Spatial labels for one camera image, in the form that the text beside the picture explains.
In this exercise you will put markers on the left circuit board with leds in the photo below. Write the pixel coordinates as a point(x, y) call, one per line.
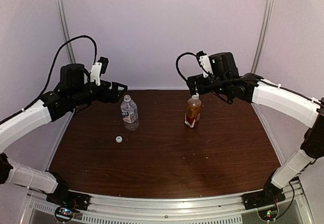
point(63, 214)

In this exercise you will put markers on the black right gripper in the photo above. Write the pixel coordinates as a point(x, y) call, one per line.
point(191, 82)

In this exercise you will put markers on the white water bottle cap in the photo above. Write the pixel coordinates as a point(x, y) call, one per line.
point(118, 139)

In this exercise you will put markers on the right circuit board with leds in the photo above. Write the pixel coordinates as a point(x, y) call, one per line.
point(268, 214)

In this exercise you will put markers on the left aluminium corner post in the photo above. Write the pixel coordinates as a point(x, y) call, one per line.
point(64, 29)

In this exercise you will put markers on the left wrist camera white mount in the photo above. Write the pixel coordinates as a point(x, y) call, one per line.
point(98, 69)

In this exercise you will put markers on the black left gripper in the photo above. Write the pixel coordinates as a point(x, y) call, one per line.
point(113, 97)

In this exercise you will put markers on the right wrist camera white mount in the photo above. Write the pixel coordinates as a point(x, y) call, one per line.
point(204, 63)

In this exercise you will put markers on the white tea bottle cap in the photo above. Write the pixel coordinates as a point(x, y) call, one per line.
point(195, 97)

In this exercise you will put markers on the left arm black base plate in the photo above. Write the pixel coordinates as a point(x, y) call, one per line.
point(72, 200)

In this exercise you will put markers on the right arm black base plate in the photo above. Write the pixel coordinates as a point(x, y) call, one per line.
point(261, 198)

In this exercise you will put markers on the circuit board with leds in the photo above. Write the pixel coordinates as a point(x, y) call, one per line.
point(268, 214)
point(63, 214)

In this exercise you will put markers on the clear plastic water bottle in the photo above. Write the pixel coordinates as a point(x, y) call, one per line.
point(129, 112)

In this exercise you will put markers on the aluminium corner post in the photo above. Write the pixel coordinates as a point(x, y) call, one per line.
point(263, 33)
point(64, 29)

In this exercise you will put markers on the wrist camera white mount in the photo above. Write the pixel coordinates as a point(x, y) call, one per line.
point(98, 69)
point(204, 63)

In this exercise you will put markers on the amber tea bottle red label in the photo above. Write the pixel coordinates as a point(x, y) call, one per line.
point(192, 115)

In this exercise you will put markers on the right aluminium corner post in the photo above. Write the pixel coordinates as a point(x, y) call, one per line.
point(263, 33)

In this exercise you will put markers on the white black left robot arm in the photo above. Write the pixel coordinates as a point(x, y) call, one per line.
point(76, 87)

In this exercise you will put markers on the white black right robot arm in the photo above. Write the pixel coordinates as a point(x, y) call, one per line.
point(220, 76)

